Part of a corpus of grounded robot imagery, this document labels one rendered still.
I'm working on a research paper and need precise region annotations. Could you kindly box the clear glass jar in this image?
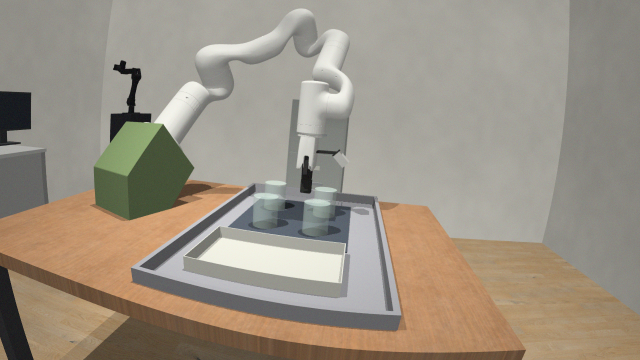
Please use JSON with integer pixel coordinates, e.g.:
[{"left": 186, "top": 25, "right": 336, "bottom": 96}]
[
  {"left": 302, "top": 199, "right": 331, "bottom": 237},
  {"left": 314, "top": 187, "right": 337, "bottom": 218},
  {"left": 264, "top": 180, "right": 287, "bottom": 211},
  {"left": 253, "top": 193, "right": 279, "bottom": 229}
]

